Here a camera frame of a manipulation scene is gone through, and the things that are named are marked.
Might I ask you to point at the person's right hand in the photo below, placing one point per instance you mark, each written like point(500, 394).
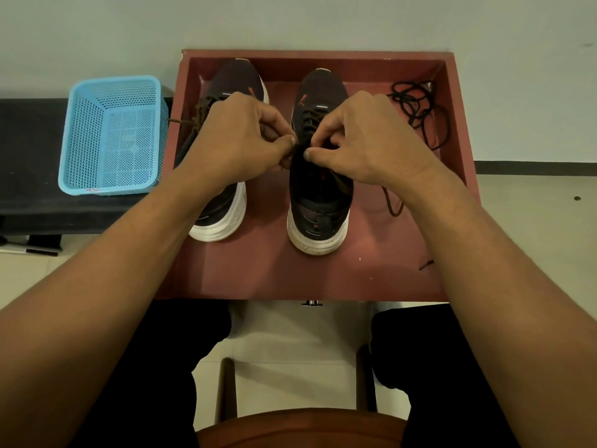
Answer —
point(373, 139)

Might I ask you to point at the person's left hand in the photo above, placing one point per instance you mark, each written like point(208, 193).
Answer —
point(228, 139)

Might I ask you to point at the person's left thumb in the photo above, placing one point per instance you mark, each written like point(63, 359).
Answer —
point(280, 151)

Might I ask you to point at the person's right thumb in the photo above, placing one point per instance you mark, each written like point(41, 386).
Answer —
point(324, 158)

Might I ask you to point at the dark brown shoelace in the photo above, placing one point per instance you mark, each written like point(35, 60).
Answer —
point(386, 196)

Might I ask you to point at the person's left forearm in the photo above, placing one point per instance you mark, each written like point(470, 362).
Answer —
point(107, 293)

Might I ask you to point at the person's right forearm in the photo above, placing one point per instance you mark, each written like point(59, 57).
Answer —
point(503, 293)

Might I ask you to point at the black sneaker with orange stripe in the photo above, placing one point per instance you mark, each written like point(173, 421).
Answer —
point(319, 205)

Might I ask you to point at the black sneaker with brown lace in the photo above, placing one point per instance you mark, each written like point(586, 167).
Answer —
point(224, 209)

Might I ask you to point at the loose black shoelace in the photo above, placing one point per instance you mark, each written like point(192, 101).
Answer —
point(422, 104)

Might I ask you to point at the red wooden tray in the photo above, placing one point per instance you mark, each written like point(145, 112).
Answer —
point(261, 270)

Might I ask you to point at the blue plastic basket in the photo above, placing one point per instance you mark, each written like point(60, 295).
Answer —
point(114, 135)

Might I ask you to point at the person's right leg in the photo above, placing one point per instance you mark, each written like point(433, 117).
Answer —
point(429, 368)

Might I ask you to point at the person's leg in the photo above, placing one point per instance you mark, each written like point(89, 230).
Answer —
point(158, 382)
point(429, 368)

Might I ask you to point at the black bench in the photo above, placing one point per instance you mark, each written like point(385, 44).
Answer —
point(28, 149)

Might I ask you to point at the person's left leg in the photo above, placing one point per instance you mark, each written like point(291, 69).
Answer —
point(158, 382)

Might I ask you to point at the black and white pen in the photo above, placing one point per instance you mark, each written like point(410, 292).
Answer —
point(28, 250)

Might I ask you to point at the brown wooden chair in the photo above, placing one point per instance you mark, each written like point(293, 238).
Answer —
point(303, 429)

